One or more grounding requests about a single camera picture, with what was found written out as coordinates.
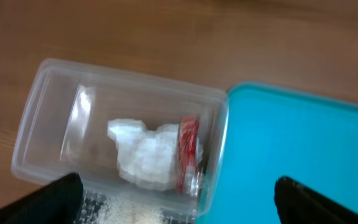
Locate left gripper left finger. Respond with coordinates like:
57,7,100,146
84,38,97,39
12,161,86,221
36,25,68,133
0,173,83,224

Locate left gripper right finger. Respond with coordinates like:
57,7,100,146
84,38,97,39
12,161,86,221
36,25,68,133
274,176,358,224

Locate white napkin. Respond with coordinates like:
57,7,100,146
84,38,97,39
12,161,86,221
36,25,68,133
108,119,180,191

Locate red snack wrapper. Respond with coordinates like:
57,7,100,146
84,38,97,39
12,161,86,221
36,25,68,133
176,116,203,197

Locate black plastic tray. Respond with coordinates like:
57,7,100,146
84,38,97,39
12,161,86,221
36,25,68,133
74,190,196,224

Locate pile of rice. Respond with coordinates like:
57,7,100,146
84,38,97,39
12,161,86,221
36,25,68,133
93,197,166,224

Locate teal serving tray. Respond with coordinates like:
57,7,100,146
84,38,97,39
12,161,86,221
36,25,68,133
197,82,358,224

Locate clear plastic bin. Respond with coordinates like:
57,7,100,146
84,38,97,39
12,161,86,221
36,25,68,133
12,58,229,218

